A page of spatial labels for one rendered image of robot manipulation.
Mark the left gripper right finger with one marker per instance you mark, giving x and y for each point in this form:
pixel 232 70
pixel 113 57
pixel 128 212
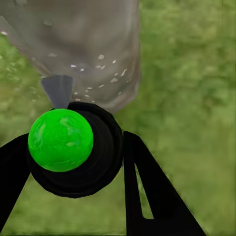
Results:
pixel 171 215

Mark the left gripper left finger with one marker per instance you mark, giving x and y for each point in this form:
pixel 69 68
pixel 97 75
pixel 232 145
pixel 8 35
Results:
pixel 14 171

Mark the pesticide atomizer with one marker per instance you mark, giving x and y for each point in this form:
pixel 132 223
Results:
pixel 75 149

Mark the tree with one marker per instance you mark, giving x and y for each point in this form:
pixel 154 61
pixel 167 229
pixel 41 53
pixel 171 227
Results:
pixel 79 32

